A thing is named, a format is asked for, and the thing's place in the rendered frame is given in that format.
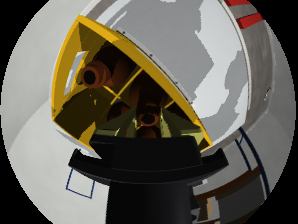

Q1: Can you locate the yellow crate with cross dividers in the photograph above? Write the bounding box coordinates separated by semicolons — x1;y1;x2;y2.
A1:
51;15;213;152

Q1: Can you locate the brown glass bottle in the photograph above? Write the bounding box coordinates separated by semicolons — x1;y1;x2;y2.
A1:
136;125;162;138

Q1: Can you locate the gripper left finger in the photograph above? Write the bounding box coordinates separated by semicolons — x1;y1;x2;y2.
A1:
93;106;137;138

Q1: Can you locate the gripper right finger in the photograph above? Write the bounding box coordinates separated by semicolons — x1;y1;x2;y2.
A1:
160;106;204;145

